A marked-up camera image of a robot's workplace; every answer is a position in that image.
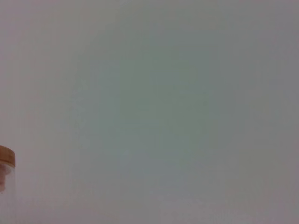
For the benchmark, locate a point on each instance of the glass water dispenser jar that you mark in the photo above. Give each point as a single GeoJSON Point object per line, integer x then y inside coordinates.
{"type": "Point", "coordinates": [7, 198]}

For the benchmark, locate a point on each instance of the wooden jar lid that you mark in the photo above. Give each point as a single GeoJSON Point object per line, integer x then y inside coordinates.
{"type": "Point", "coordinates": [7, 156]}

